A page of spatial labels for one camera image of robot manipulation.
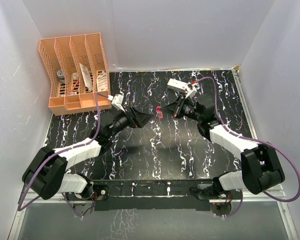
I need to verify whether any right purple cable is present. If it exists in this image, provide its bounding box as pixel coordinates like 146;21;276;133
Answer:
196;76;300;203

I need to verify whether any white labelled packet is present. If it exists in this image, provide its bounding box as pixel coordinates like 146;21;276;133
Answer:
96;71;108;92

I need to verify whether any round tin in organizer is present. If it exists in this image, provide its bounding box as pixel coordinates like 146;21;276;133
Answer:
56;69;65;81

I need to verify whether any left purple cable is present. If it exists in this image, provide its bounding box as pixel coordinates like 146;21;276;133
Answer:
17;92;113;212

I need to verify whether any white box on table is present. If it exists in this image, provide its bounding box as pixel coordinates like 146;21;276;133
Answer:
167;78;188;93

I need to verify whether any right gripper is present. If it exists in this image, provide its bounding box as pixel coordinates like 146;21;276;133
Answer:
160;94;203;123

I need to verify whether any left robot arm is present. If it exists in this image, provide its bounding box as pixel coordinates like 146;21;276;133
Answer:
22;107;153;200

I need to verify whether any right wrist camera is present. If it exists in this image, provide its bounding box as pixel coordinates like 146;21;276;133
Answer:
185;81;200;99

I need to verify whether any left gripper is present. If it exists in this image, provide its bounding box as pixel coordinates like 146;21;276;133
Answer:
107;105;154;139

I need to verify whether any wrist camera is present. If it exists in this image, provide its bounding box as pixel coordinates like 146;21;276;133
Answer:
108;94;125;112
185;81;200;99

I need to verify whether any orange file organizer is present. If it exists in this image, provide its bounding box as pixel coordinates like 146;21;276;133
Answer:
38;32;111;116

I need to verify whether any white paper packet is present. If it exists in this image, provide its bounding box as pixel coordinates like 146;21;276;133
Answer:
79;63;93;92

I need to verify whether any purple cable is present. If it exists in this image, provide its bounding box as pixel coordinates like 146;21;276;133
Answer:
196;76;300;203
17;92;113;212

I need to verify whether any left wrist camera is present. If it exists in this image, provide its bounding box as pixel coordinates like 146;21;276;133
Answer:
108;94;125;112

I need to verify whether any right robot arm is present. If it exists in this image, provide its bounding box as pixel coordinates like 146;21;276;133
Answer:
161;95;285;199

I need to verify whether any orange pen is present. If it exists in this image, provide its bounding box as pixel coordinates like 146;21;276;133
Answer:
70;79;80;92

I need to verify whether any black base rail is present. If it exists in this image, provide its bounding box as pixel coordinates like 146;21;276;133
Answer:
65;179;240;212

